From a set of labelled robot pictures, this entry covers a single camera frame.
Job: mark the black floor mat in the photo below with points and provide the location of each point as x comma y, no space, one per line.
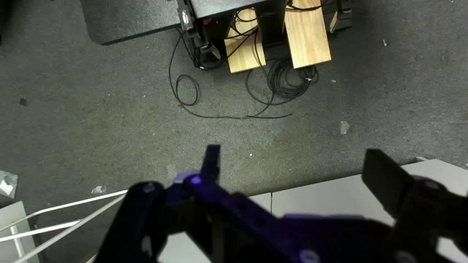
126,19

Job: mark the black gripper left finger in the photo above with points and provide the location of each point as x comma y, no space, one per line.
211,162

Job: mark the wide wooden plank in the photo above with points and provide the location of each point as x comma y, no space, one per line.
307,38

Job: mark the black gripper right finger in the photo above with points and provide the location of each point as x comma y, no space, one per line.
388,182

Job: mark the narrow wooden plank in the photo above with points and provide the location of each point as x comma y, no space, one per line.
241,55

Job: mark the white platform panel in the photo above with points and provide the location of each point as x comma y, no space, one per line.
341,194

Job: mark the white paper scrap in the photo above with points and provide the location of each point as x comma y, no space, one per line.
98,188
344,127

